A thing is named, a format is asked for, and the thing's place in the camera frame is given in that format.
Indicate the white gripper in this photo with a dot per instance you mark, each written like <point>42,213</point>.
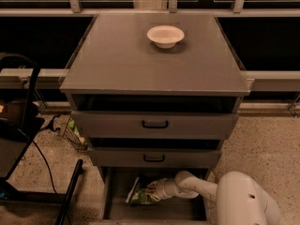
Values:
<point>163,188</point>

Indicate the green jalapeno chip bag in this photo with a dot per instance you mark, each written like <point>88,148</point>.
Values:
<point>138,194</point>

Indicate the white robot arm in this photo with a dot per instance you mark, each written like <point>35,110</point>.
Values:
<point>240,200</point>

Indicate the grey bottom drawer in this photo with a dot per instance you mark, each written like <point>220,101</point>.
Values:
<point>119,182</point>

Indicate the grey drawer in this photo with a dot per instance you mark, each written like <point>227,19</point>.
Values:
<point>119,182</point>
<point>178,153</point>
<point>111,116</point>

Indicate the grey middle drawer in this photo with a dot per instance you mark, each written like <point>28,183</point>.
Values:
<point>178,153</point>

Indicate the grey drawer cabinet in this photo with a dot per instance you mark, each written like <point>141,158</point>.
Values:
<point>119,59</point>

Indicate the grey top drawer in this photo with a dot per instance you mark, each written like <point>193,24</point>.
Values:
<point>111,116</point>

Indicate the white bowl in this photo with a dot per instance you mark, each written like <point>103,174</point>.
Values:
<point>165,36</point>

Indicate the black middle drawer handle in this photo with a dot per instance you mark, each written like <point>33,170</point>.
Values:
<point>158,159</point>

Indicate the black drawer handle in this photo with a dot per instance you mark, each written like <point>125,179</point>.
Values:
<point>155,124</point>
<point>158,159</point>

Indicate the black top drawer handle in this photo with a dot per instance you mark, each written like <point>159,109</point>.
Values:
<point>155,124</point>

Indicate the wire basket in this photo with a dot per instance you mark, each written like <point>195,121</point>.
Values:
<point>72,135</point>

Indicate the black chair frame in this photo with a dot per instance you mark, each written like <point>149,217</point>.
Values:
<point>19,125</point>

